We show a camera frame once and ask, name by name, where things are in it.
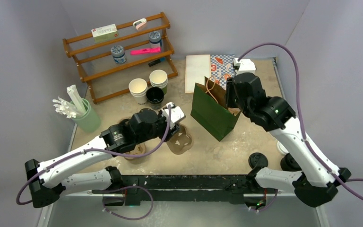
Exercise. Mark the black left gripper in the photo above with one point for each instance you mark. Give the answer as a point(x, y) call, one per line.
point(161, 117)

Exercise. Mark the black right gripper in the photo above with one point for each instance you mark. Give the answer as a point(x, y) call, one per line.
point(230, 89)

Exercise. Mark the brown pulp cup carrier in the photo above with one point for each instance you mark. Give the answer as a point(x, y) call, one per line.
point(181, 141)

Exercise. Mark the green paper bag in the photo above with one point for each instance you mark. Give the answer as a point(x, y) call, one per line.
point(210, 111)

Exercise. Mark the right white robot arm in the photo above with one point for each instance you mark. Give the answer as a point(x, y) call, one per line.
point(317, 181)

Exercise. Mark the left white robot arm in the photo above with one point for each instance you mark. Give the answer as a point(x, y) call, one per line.
point(47, 181)

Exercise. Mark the black paper cup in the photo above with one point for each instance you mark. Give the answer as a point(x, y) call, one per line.
point(155, 97)

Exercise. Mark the blue checkered paper bag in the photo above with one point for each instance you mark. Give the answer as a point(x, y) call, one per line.
point(221, 68)

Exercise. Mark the white paper cup stack left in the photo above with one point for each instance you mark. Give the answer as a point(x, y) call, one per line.
point(138, 88)

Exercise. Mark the white paper cup stack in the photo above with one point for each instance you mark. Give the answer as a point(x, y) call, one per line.
point(138, 88)
point(159, 78)

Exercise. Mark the white paper cup stack right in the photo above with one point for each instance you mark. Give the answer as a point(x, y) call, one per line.
point(159, 78)

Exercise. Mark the white paper bag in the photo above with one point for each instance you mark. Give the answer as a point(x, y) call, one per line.
point(197, 68)

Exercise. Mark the green straw holder cup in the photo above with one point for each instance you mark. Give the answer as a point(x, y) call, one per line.
point(90, 121)

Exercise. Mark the black blue marker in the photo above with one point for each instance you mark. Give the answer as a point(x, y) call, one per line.
point(157, 61)

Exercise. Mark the white cup lid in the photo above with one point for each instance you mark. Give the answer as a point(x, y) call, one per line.
point(282, 149)

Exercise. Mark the black cup lid near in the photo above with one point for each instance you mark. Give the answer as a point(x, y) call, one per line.
point(257, 159)

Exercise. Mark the wooden shelf rack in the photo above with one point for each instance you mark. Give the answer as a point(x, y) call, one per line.
point(127, 46)

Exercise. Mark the pink marker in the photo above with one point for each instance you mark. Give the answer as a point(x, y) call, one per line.
point(145, 51)

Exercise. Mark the blue lidded jar left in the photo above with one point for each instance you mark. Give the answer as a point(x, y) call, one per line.
point(118, 54)

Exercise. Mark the blue lidded jar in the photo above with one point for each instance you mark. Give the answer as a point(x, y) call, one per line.
point(118, 54)
point(155, 39)

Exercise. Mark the blue lidded jar right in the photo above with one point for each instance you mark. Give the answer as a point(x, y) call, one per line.
point(155, 39)

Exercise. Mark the white green box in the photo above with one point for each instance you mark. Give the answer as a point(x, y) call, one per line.
point(105, 33)

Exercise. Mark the pink white clip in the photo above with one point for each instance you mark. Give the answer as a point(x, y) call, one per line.
point(140, 24)

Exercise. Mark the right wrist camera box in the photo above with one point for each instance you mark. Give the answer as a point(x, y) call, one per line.
point(243, 66)

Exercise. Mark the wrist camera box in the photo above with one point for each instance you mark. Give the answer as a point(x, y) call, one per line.
point(173, 114)
point(243, 66)

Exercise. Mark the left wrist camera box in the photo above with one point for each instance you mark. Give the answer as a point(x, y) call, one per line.
point(173, 114)

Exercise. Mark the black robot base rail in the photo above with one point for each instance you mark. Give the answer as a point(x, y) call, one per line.
point(234, 189)

